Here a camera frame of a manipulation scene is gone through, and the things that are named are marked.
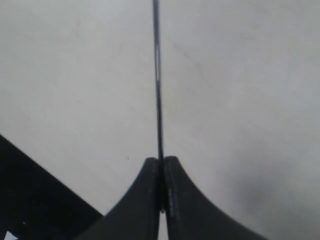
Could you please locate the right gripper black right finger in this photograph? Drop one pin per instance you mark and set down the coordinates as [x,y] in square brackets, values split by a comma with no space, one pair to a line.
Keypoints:
[189,213]

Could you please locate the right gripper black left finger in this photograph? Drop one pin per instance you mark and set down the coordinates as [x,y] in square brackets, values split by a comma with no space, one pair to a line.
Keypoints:
[136,216]

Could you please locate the thin metal skewer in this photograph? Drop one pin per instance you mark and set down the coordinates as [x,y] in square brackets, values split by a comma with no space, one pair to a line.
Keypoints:
[158,78]

